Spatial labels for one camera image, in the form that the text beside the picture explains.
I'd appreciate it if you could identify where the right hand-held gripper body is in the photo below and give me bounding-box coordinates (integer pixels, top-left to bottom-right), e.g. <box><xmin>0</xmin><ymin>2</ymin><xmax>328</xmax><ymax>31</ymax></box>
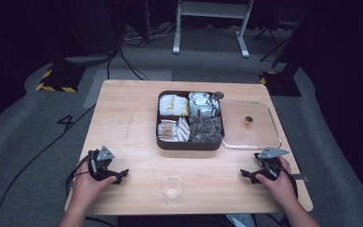
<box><xmin>253</xmin><ymin>147</ymin><xmax>291</xmax><ymax>182</ymax></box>

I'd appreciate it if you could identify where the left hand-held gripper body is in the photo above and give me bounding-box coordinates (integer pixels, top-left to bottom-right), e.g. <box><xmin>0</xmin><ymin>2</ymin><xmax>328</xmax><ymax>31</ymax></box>
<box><xmin>87</xmin><ymin>145</ymin><xmax>121</xmax><ymax>183</ymax></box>

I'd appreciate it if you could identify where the person's right hand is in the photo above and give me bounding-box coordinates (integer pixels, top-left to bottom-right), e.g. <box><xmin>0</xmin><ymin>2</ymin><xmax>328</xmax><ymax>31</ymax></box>
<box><xmin>254</xmin><ymin>156</ymin><xmax>297</xmax><ymax>212</ymax></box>

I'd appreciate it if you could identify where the person's left hand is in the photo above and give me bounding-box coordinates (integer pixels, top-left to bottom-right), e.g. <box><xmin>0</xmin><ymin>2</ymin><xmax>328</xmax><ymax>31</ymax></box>
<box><xmin>70</xmin><ymin>158</ymin><xmax>118</xmax><ymax>212</ymax></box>

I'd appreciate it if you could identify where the clear box lid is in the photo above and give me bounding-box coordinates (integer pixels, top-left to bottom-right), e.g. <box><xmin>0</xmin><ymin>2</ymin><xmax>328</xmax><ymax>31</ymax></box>
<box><xmin>219</xmin><ymin>99</ymin><xmax>283</xmax><ymax>151</ymax></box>

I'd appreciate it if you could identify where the person's light blue clothing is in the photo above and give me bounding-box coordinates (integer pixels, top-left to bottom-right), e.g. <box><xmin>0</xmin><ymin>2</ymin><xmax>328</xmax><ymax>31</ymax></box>
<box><xmin>225</xmin><ymin>213</ymin><xmax>257</xmax><ymax>227</ymax></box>

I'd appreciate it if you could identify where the clear plastic cup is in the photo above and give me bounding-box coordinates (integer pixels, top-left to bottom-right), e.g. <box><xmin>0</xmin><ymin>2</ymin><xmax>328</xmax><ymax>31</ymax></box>
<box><xmin>161</xmin><ymin>175</ymin><xmax>186</xmax><ymax>205</ymax></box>

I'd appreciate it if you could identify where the pile of dark grey packets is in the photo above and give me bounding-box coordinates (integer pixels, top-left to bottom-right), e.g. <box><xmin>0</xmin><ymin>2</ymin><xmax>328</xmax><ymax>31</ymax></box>
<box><xmin>188</xmin><ymin>115</ymin><xmax>224</xmax><ymax>144</ymax></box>

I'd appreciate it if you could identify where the pile of clear wrapped packets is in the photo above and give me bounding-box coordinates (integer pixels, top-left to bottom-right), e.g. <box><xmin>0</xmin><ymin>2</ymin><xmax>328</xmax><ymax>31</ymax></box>
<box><xmin>157</xmin><ymin>119</ymin><xmax>179</xmax><ymax>143</ymax></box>

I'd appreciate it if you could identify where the brown compartment box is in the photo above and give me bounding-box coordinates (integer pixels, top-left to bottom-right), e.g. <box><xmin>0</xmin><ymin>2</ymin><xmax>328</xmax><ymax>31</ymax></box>
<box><xmin>155</xmin><ymin>90</ymin><xmax>226</xmax><ymax>151</ymax></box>

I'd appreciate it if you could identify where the pile of white sachets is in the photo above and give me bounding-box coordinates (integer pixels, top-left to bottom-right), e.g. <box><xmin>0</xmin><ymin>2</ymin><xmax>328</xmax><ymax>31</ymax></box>
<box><xmin>176</xmin><ymin>116</ymin><xmax>191</xmax><ymax>143</ymax></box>

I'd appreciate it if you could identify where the black yellow striped stand base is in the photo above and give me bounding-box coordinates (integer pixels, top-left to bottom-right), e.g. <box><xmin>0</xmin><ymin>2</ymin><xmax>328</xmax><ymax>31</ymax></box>
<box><xmin>259</xmin><ymin>70</ymin><xmax>303</xmax><ymax>97</ymax></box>
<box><xmin>34</xmin><ymin>62</ymin><xmax>86</xmax><ymax>94</ymax></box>

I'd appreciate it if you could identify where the pile of silver packets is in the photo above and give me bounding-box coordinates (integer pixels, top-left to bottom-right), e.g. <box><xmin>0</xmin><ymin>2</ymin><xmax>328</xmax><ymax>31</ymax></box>
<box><xmin>188</xmin><ymin>92</ymin><xmax>221</xmax><ymax>119</ymax></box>

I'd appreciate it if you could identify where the pile of white yellow packets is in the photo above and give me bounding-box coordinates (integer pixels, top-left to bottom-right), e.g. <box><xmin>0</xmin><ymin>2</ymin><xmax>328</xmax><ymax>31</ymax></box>
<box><xmin>159</xmin><ymin>94</ymin><xmax>190</xmax><ymax>116</ymax></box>

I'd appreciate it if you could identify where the black tripod stand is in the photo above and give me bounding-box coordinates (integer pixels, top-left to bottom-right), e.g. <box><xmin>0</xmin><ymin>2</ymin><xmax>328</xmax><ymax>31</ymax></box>
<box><xmin>252</xmin><ymin>18</ymin><xmax>301</xmax><ymax>70</ymax></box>

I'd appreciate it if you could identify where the left hand-held gripper cable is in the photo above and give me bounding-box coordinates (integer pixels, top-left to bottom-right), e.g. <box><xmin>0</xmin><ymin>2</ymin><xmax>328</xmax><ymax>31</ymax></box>
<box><xmin>64</xmin><ymin>153</ymin><xmax>93</xmax><ymax>194</ymax></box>

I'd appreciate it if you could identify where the hand-held gripper cable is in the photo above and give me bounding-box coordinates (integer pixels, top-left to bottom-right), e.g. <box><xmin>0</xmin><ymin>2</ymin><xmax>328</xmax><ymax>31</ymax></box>
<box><xmin>280</xmin><ymin>166</ymin><xmax>300</xmax><ymax>227</ymax></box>
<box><xmin>64</xmin><ymin>153</ymin><xmax>93</xmax><ymax>194</ymax></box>

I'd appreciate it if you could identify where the right hand-held gripper cable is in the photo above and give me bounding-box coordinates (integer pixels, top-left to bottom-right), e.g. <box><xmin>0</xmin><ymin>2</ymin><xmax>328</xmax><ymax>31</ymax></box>
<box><xmin>280</xmin><ymin>166</ymin><xmax>300</xmax><ymax>227</ymax></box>

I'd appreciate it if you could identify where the black floor cable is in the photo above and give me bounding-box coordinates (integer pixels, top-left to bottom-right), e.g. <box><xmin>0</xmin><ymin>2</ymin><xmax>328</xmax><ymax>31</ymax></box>
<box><xmin>0</xmin><ymin>103</ymin><xmax>96</xmax><ymax>227</ymax></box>

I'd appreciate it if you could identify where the black cable bundle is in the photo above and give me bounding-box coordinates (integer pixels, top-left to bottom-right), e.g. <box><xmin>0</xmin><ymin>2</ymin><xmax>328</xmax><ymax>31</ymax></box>
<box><xmin>105</xmin><ymin>18</ymin><xmax>183</xmax><ymax>81</ymax></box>

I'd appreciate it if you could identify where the white metal table frame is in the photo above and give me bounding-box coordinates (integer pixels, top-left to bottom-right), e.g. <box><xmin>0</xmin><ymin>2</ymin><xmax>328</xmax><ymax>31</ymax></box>
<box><xmin>172</xmin><ymin>0</ymin><xmax>255</xmax><ymax>59</ymax></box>

